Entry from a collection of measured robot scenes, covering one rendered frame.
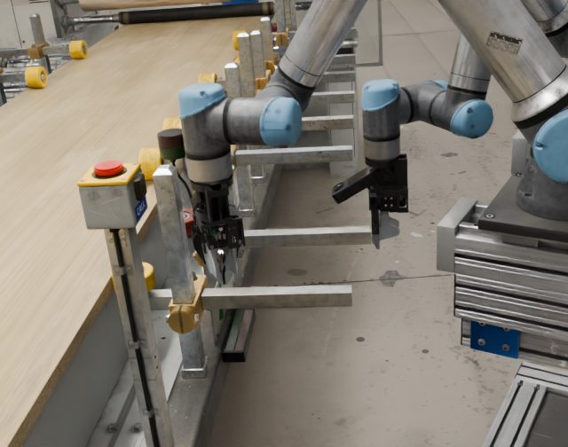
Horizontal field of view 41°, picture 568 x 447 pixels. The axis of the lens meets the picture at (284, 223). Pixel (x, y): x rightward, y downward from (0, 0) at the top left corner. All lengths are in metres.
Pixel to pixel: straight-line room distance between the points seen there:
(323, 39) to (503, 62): 0.31
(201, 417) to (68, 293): 0.33
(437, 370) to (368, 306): 0.48
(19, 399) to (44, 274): 0.40
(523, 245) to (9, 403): 0.84
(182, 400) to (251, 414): 1.08
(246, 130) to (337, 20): 0.23
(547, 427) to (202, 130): 1.32
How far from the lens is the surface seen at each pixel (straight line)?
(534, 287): 1.35
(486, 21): 1.07
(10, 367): 1.29
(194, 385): 1.49
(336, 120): 2.07
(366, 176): 1.58
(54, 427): 1.40
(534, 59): 1.09
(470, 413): 2.51
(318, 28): 1.25
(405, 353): 2.76
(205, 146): 1.22
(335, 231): 1.65
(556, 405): 2.23
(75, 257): 1.59
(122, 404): 1.62
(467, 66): 1.47
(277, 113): 1.17
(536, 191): 1.28
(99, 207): 1.05
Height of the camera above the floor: 1.57
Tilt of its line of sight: 25 degrees down
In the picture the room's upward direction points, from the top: 5 degrees counter-clockwise
